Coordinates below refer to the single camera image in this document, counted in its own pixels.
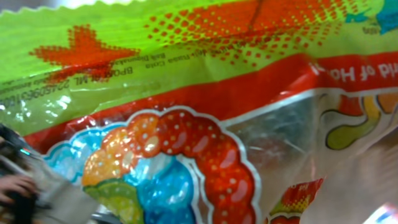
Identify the green Haribo candy bag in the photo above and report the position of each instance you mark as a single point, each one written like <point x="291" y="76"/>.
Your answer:
<point x="195" y="111"/>

